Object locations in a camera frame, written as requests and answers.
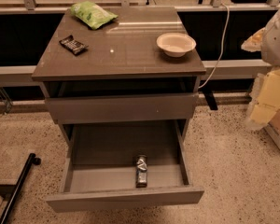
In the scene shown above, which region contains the closed grey top drawer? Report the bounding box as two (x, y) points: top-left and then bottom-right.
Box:
(46, 93), (198, 124)

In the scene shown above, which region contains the grey drawer cabinet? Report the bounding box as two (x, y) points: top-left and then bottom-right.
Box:
(31, 6), (207, 213)

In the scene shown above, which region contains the black snack bar wrapper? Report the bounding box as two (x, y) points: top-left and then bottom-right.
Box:
(59, 35), (88, 55)

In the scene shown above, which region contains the white paper bowl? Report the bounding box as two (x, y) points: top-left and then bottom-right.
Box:
(157, 33), (196, 58)

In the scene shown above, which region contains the black metal stand leg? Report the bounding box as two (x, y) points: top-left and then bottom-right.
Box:
(0, 153), (41, 224)

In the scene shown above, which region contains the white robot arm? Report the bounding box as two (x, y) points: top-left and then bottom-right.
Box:
(241, 8), (280, 130)

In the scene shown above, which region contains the grey window rail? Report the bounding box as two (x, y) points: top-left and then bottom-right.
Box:
(0, 59), (272, 87)

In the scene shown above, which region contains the silver blue redbull can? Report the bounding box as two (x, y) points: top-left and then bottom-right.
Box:
(135, 155), (147, 188)

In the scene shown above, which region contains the green chip bag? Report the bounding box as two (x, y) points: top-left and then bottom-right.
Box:
(70, 1), (118, 30)

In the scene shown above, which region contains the white power cable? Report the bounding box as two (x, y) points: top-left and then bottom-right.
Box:
(197, 3), (231, 90)

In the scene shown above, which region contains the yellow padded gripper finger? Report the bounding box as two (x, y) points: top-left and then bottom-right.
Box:
(245, 68), (280, 130)

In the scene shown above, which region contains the open grey middle drawer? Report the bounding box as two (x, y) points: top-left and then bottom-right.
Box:
(47, 120), (204, 212)

